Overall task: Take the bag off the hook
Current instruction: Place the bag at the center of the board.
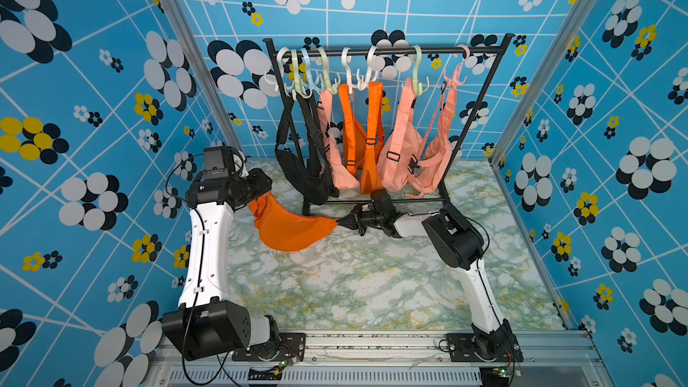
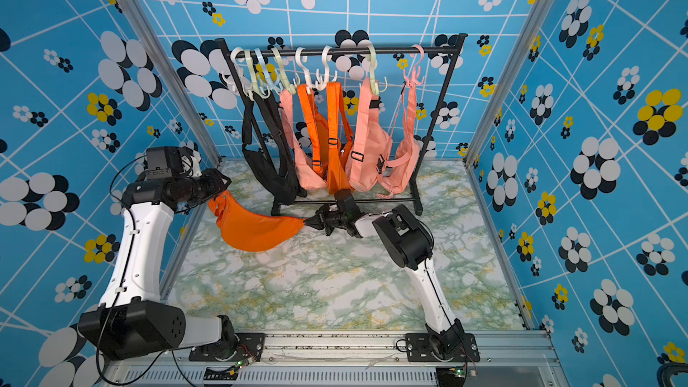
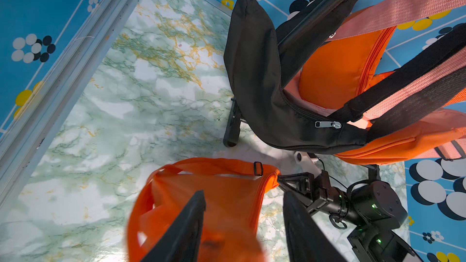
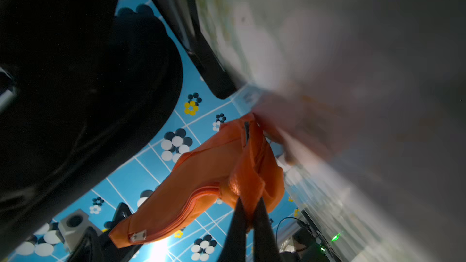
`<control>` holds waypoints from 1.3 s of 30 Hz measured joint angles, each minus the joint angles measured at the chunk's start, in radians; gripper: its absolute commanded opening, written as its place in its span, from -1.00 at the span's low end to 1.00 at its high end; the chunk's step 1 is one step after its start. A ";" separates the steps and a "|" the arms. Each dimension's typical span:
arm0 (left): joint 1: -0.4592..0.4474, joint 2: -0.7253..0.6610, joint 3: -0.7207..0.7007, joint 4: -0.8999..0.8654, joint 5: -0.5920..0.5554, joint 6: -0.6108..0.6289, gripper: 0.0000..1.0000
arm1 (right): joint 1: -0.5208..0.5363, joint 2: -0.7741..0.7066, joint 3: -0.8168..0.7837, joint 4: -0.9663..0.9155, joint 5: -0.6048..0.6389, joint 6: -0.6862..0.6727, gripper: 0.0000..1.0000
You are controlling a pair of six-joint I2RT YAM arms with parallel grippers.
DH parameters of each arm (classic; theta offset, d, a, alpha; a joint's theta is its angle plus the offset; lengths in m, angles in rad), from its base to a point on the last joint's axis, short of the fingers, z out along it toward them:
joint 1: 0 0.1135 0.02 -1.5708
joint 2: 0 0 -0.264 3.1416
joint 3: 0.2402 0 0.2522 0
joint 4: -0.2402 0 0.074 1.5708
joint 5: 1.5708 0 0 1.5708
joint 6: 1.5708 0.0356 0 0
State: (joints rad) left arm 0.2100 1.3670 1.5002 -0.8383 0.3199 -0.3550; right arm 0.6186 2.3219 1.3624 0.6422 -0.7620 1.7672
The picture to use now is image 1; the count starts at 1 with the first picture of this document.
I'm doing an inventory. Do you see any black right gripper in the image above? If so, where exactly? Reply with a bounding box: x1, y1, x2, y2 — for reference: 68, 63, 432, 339
335, 204, 384, 238

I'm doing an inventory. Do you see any orange bag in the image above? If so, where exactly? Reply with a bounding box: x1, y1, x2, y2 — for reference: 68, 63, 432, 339
248, 193, 337, 253
339, 82, 384, 195

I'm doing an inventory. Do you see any black bag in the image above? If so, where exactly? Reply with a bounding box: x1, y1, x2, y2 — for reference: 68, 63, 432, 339
275, 94, 340, 205

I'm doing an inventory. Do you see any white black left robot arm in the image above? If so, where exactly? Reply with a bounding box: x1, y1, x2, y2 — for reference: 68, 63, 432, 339
161, 146, 280, 361

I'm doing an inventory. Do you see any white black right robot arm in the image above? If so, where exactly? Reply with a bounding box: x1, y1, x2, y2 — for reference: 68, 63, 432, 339
337, 189, 523, 363

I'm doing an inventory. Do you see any pink bag left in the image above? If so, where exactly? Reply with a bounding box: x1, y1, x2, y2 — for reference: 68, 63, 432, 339
317, 90, 360, 190

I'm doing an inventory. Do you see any pink bag right large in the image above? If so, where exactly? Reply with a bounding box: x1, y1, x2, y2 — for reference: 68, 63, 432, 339
377, 78, 422, 193

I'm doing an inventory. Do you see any pink bag rightmost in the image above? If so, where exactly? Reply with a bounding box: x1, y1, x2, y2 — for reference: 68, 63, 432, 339
407, 71, 463, 199

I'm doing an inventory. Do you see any green hook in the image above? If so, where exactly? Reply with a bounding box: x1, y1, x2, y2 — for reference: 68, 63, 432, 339
290, 49, 312, 100
412, 45, 430, 97
317, 47, 341, 96

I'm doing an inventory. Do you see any white hook leftmost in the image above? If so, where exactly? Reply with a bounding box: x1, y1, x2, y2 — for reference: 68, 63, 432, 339
260, 47, 294, 97

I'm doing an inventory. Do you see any white hook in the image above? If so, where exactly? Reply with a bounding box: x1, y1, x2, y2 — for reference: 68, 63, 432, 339
260, 47, 294, 97
340, 48, 363, 95
357, 46, 379, 91

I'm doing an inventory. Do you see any light blue hook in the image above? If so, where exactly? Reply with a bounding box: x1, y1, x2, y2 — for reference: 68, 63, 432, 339
300, 48, 322, 94

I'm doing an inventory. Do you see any pink hook rightmost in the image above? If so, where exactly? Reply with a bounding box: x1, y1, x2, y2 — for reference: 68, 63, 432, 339
444, 45, 471, 87

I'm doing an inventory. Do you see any black clothes rack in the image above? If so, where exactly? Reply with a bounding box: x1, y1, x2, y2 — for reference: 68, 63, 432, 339
264, 33, 515, 216

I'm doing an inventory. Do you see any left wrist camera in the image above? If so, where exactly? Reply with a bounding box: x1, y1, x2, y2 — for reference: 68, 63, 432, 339
202, 146, 243, 180

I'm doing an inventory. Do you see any aluminium corner post left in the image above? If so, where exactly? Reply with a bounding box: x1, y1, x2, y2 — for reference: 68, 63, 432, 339
162, 0, 244, 150

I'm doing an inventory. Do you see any aluminium corner post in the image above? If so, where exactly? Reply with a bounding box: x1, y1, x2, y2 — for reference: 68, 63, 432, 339
162, 0, 244, 150
489, 0, 598, 168

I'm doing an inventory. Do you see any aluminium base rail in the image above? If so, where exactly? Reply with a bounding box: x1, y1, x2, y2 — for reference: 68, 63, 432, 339
145, 331, 613, 386

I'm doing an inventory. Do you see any aluminium corner post right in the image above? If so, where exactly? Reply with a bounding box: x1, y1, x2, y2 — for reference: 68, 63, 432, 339
489, 0, 598, 168

